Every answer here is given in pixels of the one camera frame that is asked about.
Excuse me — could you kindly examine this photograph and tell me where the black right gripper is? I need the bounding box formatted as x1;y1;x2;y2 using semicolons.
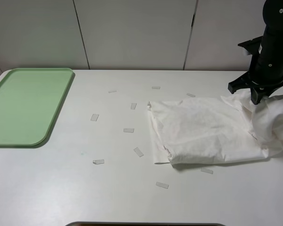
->
228;56;283;105

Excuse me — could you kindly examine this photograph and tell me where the white short sleeve shirt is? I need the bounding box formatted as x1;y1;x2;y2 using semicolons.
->
147;90;283;165

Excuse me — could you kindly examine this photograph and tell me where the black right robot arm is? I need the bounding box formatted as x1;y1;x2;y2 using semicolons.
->
228;0;283;105

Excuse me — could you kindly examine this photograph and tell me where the green plastic tray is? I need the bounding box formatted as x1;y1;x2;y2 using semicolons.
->
0;68;75;148

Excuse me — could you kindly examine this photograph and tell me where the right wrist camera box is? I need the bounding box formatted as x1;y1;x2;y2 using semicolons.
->
238;36;262;56

